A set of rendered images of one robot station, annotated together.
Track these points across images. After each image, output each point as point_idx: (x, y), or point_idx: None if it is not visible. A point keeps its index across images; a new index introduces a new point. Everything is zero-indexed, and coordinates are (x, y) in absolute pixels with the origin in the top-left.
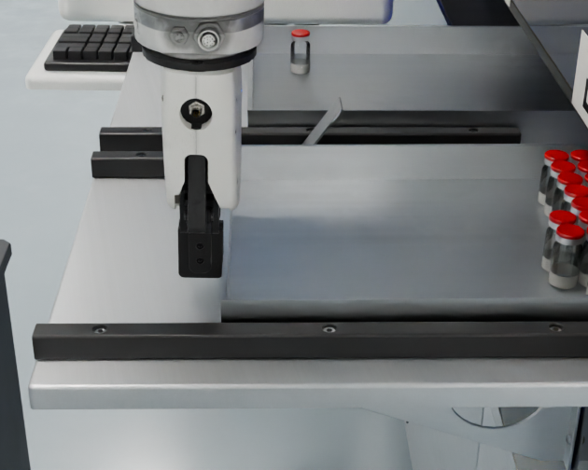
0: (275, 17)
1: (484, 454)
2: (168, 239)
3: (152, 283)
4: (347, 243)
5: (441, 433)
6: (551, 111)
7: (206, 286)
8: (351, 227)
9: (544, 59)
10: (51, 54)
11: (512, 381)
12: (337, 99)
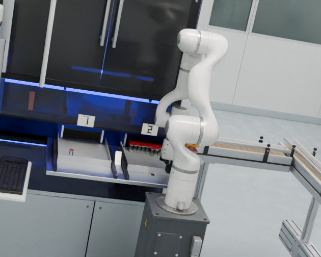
0: None
1: (99, 212)
2: (150, 177)
3: (163, 179)
4: (148, 165)
5: (47, 236)
6: (106, 140)
7: (163, 176)
8: (142, 164)
9: (122, 131)
10: (15, 191)
11: None
12: (115, 151)
